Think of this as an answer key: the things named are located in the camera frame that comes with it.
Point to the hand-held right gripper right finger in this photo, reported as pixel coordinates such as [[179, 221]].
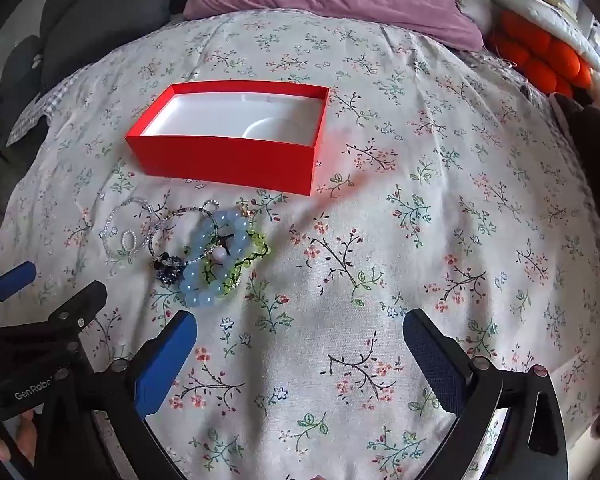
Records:
[[430, 355]]

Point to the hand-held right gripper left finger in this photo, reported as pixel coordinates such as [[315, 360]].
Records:
[[165, 360]]

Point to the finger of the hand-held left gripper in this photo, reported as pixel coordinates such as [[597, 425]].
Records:
[[15, 277], [75, 305]]

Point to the dark blue brooch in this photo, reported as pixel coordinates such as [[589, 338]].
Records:
[[169, 267]]

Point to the gold earring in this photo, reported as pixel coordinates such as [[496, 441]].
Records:
[[248, 212]]

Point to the red cardboard box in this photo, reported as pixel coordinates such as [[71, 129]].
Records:
[[230, 165]]

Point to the person's left hand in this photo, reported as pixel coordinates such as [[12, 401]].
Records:
[[27, 432]]

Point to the white floral bedspread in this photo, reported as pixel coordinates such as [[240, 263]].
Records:
[[380, 210]]

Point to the dark grey padded object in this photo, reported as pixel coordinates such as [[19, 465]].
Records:
[[20, 70]]

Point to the dark grey sofa cushion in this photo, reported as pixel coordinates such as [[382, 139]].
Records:
[[90, 25]]

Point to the orange bobble cushion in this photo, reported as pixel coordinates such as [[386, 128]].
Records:
[[530, 60]]

